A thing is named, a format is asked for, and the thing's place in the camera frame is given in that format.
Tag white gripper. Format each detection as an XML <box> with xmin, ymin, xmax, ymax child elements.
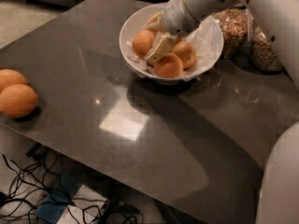
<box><xmin>143</xmin><ymin>0</ymin><xmax>200</xmax><ymax>64</ymax></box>

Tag white bowl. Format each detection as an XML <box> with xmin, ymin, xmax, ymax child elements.
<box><xmin>119</xmin><ymin>2</ymin><xmax>225</xmax><ymax>86</ymax></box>

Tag glass jar of cereal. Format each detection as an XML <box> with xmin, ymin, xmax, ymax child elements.
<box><xmin>249</xmin><ymin>27</ymin><xmax>283</xmax><ymax>73</ymax></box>

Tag black cables on floor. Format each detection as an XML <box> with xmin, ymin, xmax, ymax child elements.
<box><xmin>0</xmin><ymin>145</ymin><xmax>144</xmax><ymax>224</ymax></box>

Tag glass jar of nuts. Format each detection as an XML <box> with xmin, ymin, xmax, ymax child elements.
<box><xmin>213</xmin><ymin>8</ymin><xmax>248</xmax><ymax>59</ymax></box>

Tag blue box on floor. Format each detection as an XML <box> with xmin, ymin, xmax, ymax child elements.
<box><xmin>36</xmin><ymin>174</ymin><xmax>82</xmax><ymax>224</ymax></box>

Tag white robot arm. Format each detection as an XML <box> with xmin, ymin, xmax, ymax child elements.
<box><xmin>146</xmin><ymin>0</ymin><xmax>299</xmax><ymax>224</ymax></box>

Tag orange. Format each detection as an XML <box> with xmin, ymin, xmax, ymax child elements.
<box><xmin>0</xmin><ymin>69</ymin><xmax>28</xmax><ymax>93</ymax></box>
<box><xmin>171</xmin><ymin>41</ymin><xmax>196</xmax><ymax>70</ymax></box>
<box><xmin>132</xmin><ymin>30</ymin><xmax>156</xmax><ymax>59</ymax></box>
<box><xmin>0</xmin><ymin>84</ymin><xmax>38</xmax><ymax>119</ymax></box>
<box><xmin>154</xmin><ymin>53</ymin><xmax>183</xmax><ymax>78</ymax></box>

